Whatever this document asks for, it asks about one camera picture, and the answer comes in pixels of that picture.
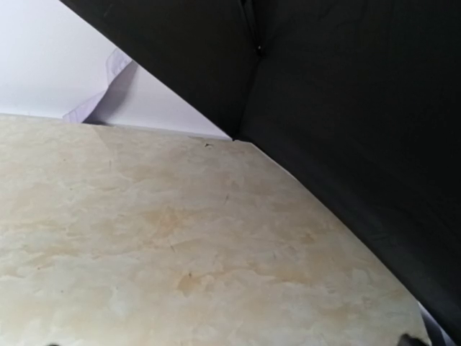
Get lilac folding umbrella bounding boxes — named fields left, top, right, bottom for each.
left=66, top=1, right=460, bottom=344

